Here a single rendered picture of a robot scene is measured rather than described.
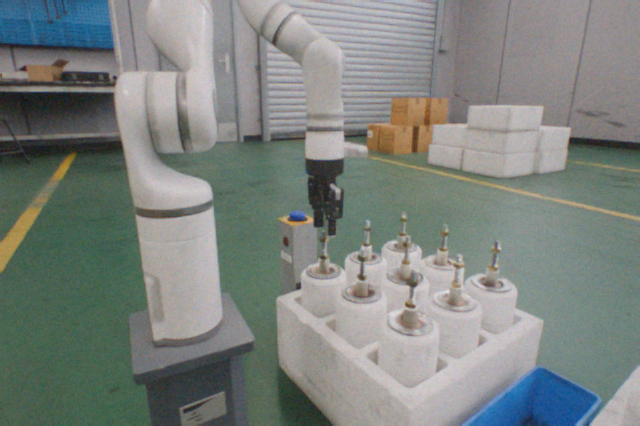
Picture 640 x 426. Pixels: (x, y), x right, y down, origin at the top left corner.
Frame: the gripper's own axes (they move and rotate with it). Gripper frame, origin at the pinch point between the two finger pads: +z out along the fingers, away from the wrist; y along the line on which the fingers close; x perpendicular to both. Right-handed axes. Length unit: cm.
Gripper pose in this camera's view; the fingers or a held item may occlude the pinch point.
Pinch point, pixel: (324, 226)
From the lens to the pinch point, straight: 77.8
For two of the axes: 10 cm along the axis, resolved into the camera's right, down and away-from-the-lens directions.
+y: 3.5, 2.7, -9.0
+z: 0.0, 9.6, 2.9
